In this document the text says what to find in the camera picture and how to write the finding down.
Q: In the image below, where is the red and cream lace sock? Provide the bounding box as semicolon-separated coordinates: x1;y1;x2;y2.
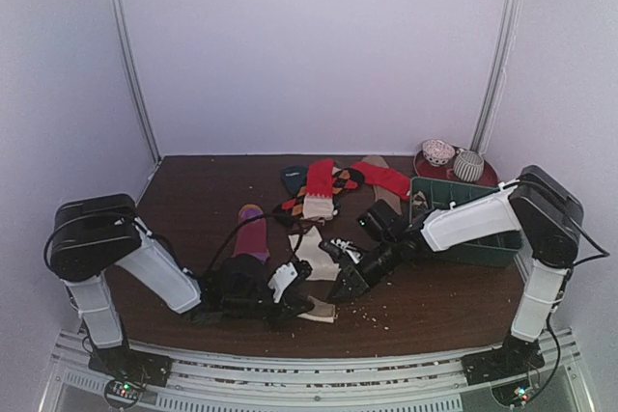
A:
302;159;335;220

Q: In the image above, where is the green plastic divided organizer tray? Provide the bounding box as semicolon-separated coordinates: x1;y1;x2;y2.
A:
409;177;523;268

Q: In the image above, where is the rolled argyle sock in tray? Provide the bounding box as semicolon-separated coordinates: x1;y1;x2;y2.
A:
411;191;429;210

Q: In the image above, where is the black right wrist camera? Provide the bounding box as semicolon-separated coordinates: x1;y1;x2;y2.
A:
356;200;402;241

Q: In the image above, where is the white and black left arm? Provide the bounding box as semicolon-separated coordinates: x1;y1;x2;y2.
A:
43;194;315;377

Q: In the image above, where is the long red sock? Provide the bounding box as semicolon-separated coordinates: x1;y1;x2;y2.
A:
351;162;411;201

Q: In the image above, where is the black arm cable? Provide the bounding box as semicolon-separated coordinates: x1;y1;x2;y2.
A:
42;211;279;288
501;179;610;268

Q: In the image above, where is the dark red round plate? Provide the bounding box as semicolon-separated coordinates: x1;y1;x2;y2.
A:
413;151;499;187

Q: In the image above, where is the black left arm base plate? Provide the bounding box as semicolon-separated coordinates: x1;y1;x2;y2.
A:
88;344;173;387

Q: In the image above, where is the aluminium corner post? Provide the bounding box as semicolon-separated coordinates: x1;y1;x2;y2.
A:
110;0;162;165
470;0;521;155

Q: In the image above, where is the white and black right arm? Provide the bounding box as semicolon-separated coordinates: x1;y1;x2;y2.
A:
319;165;583;375

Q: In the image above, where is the black red yellow argyle sock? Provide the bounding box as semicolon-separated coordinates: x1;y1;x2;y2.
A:
271;166;365;227

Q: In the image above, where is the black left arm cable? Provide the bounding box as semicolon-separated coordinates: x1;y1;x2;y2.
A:
42;211;279;288

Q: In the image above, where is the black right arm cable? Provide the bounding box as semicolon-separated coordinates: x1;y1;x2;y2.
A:
501;179;610;268

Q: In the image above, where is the right round controller board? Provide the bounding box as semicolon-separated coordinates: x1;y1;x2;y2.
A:
492;380;535;408

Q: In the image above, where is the striped grey ceramic cup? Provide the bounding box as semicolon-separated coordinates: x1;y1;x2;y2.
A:
453;150;485;182

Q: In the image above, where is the left aluminium corner post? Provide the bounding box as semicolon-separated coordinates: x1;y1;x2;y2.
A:
110;0;162;165

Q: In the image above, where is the right aluminium corner post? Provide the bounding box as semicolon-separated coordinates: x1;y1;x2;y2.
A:
470;0;521;155

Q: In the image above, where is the tan and brown ribbed sock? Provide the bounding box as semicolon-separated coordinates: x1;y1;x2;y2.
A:
361;155;402;215

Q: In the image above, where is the dark teal sock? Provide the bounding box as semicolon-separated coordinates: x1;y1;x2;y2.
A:
280;166;308;197

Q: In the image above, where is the round controller board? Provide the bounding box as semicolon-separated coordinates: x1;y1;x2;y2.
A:
492;380;535;408
102;379;145;409

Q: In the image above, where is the patterned white ceramic bowl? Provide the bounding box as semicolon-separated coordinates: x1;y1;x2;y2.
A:
421;139;456;167

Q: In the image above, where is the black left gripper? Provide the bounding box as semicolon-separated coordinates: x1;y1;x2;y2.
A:
223;287;314;332

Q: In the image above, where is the left round controller board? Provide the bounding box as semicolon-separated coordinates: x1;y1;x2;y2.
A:
102;379;145;409

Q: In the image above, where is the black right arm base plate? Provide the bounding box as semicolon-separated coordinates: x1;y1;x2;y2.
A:
461;335;545;386

